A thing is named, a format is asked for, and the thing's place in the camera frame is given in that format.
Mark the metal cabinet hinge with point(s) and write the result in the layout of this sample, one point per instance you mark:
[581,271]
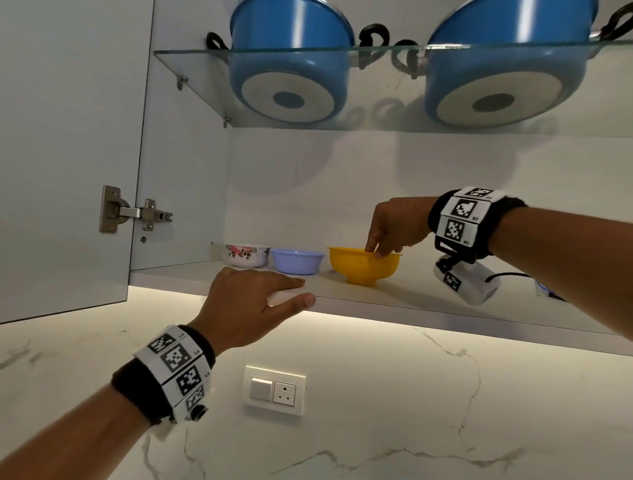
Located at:
[114,210]

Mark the white wall socket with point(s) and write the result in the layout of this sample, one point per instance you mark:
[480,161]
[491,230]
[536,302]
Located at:
[275,389]

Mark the person's left forearm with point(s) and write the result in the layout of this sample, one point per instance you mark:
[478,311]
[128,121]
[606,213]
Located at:
[69,435]

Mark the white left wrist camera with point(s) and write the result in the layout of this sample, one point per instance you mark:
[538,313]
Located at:
[195,409]

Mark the right wrist marker band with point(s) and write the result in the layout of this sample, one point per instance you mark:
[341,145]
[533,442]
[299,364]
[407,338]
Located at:
[473,223]

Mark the person's right hand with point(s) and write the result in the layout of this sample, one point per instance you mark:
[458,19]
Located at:
[401,223]

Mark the wrist marker band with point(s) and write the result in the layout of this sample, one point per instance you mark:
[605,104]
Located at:
[473,223]
[168,374]

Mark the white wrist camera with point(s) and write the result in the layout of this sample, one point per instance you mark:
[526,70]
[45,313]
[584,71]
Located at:
[195,409]
[467,280]

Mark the small lavender bowl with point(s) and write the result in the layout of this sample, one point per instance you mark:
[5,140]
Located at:
[297,261]

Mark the yellow bowl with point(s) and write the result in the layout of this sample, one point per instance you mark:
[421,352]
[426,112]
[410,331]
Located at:
[361,267]

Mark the person's left hand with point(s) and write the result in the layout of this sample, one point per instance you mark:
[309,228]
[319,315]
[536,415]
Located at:
[247,307]

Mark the person's right forearm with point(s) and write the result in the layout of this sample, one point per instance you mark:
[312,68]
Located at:
[574,257]

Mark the blue pan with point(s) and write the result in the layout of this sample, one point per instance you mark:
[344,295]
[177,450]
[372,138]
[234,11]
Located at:
[494,49]
[287,40]

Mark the glass shelf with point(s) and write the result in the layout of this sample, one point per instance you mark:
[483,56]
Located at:
[396,94]

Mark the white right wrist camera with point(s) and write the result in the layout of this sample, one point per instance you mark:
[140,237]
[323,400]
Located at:
[467,280]

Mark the left wrist marker band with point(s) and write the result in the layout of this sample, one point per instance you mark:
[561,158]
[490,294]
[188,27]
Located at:
[168,374]

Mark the white floral bowl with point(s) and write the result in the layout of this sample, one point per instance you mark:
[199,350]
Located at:
[245,256]

